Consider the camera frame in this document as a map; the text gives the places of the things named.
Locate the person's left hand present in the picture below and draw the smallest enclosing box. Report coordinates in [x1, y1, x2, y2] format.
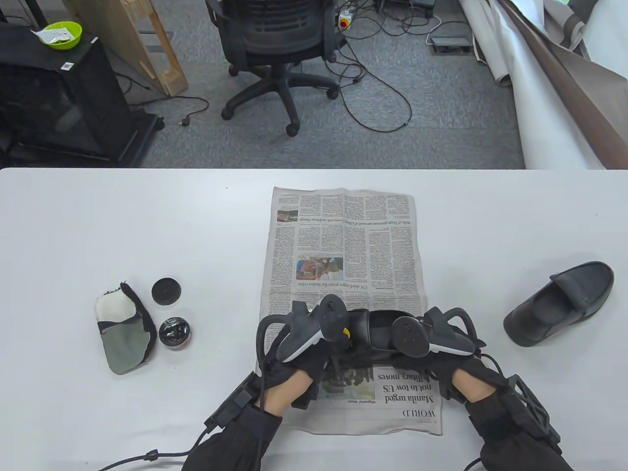
[264, 324, 346, 411]

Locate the person's right hand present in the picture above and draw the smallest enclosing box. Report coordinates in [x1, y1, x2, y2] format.
[426, 356, 513, 406]

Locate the black leather shoe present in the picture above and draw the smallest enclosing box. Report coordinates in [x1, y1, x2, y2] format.
[504, 262, 615, 347]
[339, 309, 432, 368]

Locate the newspaper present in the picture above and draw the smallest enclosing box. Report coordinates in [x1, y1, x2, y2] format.
[257, 186, 442, 437]

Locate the black shoe polish jar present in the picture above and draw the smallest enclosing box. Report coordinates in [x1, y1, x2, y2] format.
[158, 317, 193, 351]

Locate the black round polish lid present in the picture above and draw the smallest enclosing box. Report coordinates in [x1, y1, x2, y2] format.
[152, 278, 182, 306]

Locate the grey white polishing mitt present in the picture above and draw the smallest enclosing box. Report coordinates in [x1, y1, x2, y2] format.
[94, 281, 157, 376]

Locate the person's left forearm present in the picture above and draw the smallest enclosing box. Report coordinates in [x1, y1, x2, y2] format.
[182, 370, 314, 471]

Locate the person's right forearm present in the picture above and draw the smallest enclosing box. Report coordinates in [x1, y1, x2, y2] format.
[451, 368, 575, 471]

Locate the grey left hand controller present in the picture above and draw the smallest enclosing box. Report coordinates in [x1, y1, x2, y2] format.
[256, 293, 349, 365]

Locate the grey hand controller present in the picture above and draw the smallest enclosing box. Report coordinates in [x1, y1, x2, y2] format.
[256, 293, 349, 365]
[391, 307, 487, 358]

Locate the grey right hand controller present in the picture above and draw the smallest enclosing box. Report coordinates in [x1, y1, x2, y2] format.
[391, 307, 487, 358]

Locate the white rolled sheet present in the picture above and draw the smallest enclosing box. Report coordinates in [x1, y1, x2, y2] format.
[459, 0, 609, 170]

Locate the brown sheet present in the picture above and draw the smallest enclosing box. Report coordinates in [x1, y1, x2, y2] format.
[496, 0, 628, 170]

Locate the black office chair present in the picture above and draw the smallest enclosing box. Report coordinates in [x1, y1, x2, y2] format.
[205, 0, 348, 137]

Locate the black cabinet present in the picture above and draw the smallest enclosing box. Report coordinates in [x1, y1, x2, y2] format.
[0, 24, 165, 168]

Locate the white fabric sheet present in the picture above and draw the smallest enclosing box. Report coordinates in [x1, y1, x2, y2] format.
[581, 0, 628, 81]

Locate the grey fabric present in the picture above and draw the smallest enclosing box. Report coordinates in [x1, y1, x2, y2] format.
[540, 0, 602, 59]

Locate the black floor box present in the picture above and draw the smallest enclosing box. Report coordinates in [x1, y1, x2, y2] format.
[375, 0, 436, 15]

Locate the green bowl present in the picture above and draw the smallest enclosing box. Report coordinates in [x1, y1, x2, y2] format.
[39, 21, 83, 50]

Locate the white packet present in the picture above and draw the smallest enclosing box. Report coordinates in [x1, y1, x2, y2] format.
[30, 27, 72, 46]

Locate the black metal leg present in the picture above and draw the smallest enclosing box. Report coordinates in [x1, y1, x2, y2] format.
[22, 0, 50, 27]

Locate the black right wrist mount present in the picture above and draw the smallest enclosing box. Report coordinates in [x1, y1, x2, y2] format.
[508, 375, 564, 445]

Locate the black wrist mount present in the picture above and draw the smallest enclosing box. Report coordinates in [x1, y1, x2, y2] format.
[204, 372, 262, 433]
[508, 375, 564, 445]

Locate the black left wrist mount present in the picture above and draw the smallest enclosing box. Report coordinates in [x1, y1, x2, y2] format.
[204, 372, 262, 433]

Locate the black looped floor cable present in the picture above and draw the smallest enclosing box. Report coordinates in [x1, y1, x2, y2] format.
[339, 29, 413, 133]

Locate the black cable with plug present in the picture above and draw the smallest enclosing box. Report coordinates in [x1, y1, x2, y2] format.
[129, 96, 210, 127]

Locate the wooden frame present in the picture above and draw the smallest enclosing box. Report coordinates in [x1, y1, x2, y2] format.
[63, 0, 189, 97]

